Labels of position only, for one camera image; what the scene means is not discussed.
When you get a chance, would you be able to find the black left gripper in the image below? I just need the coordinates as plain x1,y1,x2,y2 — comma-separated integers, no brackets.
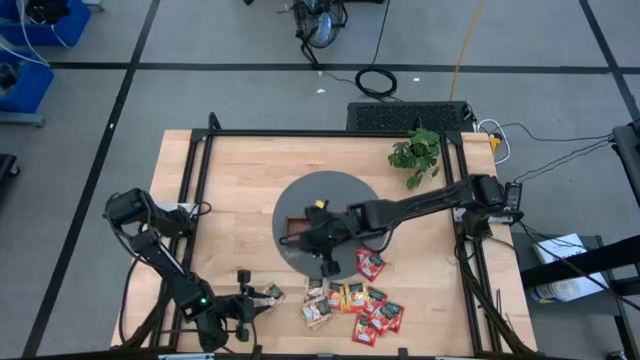
217,269,274,344

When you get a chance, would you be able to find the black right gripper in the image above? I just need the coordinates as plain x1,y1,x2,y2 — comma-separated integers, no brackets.
279,199,362,279

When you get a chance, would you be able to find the orange fruit tea packet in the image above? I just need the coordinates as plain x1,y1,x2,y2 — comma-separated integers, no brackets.
324,280,348,314
343,281,371,315

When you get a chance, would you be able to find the red strawberry tea packet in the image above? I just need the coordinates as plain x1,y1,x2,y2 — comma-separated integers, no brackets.
387,301,406,335
363,286,390,316
351,313,378,348
368,301,396,337
355,247,388,283

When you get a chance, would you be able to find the brown wooden tea box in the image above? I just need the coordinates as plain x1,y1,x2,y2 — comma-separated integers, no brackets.
283,213,314,244

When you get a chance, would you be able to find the grey round woven placemat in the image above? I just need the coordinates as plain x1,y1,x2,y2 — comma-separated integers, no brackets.
271,170,389,281

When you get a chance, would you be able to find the green potted plant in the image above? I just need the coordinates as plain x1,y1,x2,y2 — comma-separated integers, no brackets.
387,127,442,190

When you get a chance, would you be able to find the black perforated computer case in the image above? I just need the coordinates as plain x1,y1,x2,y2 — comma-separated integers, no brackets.
345,100,477,134

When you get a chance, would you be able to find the black floor fan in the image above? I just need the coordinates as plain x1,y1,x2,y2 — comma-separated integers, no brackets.
291,0,350,69

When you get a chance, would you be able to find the white booklet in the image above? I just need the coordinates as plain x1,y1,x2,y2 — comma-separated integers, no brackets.
528,232,610,305

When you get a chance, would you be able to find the dark grey rolling cart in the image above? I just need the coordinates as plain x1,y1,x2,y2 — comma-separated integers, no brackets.
509,230,640,360

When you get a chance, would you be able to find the grey bin stand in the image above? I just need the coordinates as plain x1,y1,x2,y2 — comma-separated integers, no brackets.
0,111,47,128

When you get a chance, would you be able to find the blue plastic bin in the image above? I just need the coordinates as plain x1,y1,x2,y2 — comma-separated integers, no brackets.
0,0,93,49
0,48,55,114

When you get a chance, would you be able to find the black bundle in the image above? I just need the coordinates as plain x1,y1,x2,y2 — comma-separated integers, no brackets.
24,0,72,25

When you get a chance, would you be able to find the black aluminium table frame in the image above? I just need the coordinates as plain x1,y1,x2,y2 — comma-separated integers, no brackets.
110,111,539,359

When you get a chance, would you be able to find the black coiled cable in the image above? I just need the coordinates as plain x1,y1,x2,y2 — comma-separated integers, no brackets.
353,0,400,101

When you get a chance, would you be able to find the looped white power cable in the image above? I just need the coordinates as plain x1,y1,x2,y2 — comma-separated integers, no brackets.
476,117,513,166

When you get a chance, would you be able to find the yellow hanging cable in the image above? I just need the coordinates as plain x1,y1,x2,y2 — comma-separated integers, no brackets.
448,0,487,102

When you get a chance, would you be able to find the thin black floor cable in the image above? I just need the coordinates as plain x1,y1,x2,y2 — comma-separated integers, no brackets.
492,121,616,185

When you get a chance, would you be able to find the long white cable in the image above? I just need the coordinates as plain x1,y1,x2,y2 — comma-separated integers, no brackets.
0,0,54,67

